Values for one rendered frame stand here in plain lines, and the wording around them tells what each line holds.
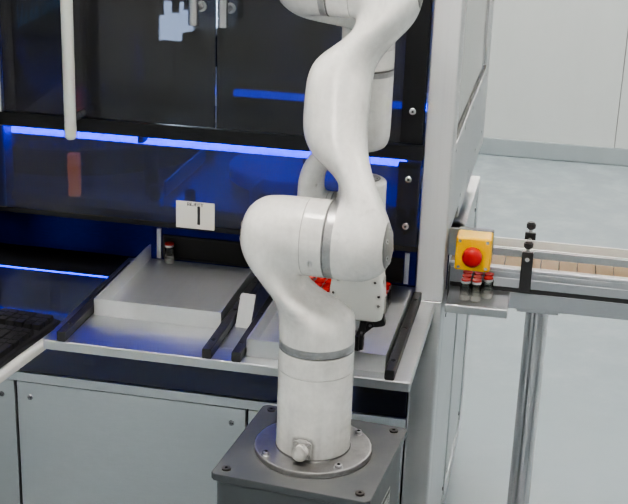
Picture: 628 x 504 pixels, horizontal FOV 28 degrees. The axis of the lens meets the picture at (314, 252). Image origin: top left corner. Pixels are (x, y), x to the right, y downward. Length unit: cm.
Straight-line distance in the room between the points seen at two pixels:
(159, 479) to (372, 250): 125
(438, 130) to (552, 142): 475
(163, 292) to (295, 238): 80
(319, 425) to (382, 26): 62
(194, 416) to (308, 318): 99
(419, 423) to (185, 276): 60
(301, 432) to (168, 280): 80
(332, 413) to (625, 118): 538
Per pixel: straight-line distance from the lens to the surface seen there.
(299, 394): 196
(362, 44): 189
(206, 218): 266
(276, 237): 187
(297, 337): 192
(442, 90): 250
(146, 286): 266
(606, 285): 271
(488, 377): 441
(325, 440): 199
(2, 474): 311
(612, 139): 724
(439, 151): 253
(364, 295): 223
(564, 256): 271
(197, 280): 269
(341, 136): 188
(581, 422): 418
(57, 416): 298
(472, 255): 255
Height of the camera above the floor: 185
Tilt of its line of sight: 20 degrees down
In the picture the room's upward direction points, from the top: 2 degrees clockwise
